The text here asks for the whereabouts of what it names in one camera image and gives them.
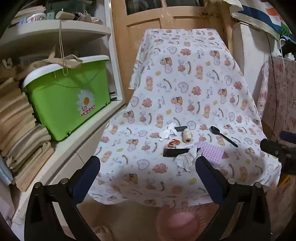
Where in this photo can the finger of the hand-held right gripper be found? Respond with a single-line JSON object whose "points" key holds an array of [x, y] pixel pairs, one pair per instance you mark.
{"points": [[288, 136], [270, 147]]}

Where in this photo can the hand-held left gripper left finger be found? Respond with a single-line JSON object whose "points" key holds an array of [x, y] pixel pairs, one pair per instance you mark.
{"points": [[89, 172]]}

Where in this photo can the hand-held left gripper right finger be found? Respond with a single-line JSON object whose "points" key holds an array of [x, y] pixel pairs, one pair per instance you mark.
{"points": [[207, 176]]}

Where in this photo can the white tissue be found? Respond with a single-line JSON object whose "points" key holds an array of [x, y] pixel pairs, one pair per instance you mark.
{"points": [[185, 162]]}

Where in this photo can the long black wrapper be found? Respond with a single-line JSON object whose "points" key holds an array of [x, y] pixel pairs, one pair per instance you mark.
{"points": [[175, 152]]}

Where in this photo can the pink plastic basket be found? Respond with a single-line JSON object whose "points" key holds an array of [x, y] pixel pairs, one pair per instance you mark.
{"points": [[185, 213]]}

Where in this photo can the cream thread spool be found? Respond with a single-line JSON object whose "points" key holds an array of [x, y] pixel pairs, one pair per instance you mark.
{"points": [[186, 136]]}

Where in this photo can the black plastic spoon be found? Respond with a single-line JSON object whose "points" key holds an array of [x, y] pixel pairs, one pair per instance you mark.
{"points": [[214, 130]]}

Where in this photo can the red orange band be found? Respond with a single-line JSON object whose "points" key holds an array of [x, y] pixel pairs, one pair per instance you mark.
{"points": [[172, 143]]}

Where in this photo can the small black cylinder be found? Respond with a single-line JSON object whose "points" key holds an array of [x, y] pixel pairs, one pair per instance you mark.
{"points": [[181, 129]]}

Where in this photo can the white plastic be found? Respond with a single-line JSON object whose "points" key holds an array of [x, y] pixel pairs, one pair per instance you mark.
{"points": [[166, 134]]}

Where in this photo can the strawberry print cloth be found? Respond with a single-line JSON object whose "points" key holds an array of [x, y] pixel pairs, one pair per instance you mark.
{"points": [[279, 99]]}

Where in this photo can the stack of beige bags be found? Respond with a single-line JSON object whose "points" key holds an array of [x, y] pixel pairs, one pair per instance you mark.
{"points": [[16, 120]]}

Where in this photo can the bear print tablecloth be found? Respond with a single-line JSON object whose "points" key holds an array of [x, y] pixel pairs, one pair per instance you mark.
{"points": [[185, 81]]}

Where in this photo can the beige tote bag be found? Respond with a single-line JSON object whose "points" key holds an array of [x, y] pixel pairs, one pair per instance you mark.
{"points": [[67, 62]]}

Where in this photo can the striped fabric bundle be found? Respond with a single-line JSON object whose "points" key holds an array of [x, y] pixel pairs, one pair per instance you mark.
{"points": [[261, 16]]}

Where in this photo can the metal door latch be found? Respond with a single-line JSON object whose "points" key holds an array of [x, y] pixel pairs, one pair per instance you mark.
{"points": [[207, 13]]}

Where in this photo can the crumpled beige bag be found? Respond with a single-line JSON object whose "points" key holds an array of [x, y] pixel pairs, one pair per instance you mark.
{"points": [[89, 18]]}

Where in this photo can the beige roll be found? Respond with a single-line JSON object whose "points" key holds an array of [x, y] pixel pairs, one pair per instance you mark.
{"points": [[64, 15]]}

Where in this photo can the white jar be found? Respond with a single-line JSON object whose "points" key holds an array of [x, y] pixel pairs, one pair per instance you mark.
{"points": [[37, 17]]}

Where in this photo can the stack of papers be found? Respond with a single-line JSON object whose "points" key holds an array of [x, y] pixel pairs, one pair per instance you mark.
{"points": [[25, 14]]}

